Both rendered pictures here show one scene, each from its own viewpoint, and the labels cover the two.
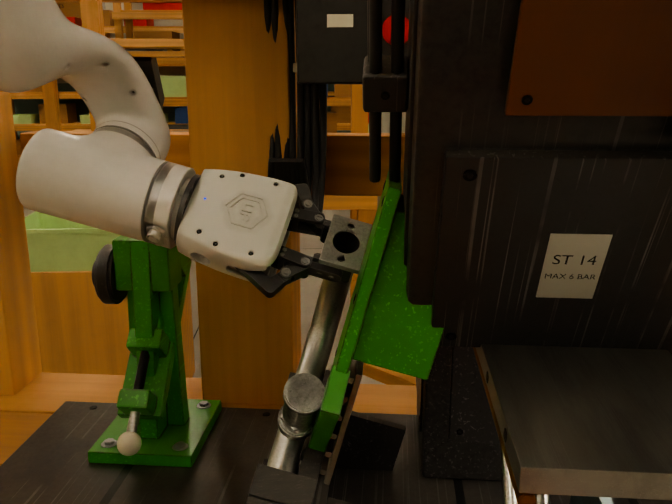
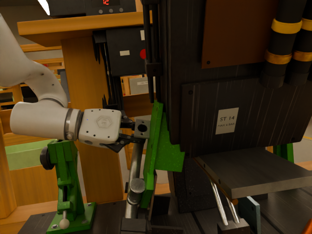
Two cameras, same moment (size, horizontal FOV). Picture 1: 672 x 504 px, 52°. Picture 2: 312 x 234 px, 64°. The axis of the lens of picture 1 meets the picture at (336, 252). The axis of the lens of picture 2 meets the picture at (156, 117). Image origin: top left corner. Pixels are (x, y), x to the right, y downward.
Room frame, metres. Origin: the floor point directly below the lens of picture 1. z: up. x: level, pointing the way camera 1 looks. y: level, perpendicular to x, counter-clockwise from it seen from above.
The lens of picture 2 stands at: (0.00, 0.07, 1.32)
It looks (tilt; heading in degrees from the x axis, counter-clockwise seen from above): 8 degrees down; 350
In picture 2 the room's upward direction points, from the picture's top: 7 degrees counter-clockwise
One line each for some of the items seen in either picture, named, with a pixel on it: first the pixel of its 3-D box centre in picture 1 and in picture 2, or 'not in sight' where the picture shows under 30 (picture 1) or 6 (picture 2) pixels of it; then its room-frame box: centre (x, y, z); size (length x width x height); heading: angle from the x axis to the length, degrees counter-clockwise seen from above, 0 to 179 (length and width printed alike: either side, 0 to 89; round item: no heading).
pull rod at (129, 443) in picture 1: (132, 426); (64, 216); (0.74, 0.24, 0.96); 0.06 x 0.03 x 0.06; 175
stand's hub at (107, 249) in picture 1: (109, 273); (46, 158); (0.83, 0.28, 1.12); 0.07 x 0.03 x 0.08; 175
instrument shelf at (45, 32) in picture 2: not in sight; (160, 24); (0.92, -0.16, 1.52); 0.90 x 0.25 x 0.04; 85
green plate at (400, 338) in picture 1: (397, 286); (164, 140); (0.61, -0.06, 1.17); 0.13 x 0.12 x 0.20; 85
